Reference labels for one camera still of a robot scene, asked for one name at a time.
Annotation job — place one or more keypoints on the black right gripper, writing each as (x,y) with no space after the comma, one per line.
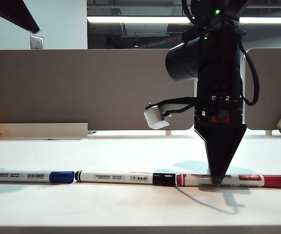
(218,112)

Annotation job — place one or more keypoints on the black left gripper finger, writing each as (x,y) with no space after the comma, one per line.
(13,12)

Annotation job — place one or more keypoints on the red whiteboard marker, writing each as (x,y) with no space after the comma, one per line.
(271,181)

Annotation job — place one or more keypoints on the black whiteboard marker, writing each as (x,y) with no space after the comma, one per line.
(106,177)

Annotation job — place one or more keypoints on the blue whiteboard marker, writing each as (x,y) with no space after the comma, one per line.
(60,177)

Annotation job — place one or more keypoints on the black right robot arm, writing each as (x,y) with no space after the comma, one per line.
(218,63)

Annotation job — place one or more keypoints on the white divider support leg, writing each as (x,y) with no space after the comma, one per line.
(268,133)
(168,133)

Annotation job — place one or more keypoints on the wide brown desk divider panel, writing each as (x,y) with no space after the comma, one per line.
(81,90)

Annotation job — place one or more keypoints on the red ceiling sign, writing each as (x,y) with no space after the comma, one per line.
(173,39)

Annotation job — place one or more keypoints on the long ceiling light strip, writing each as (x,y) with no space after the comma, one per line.
(135,20)

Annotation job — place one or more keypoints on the metal wall switch plate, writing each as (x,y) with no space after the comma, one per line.
(36,42)

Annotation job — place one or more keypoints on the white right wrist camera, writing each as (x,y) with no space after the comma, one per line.
(155,117)

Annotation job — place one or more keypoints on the grey ceiling air duct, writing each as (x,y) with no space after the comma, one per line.
(145,29)

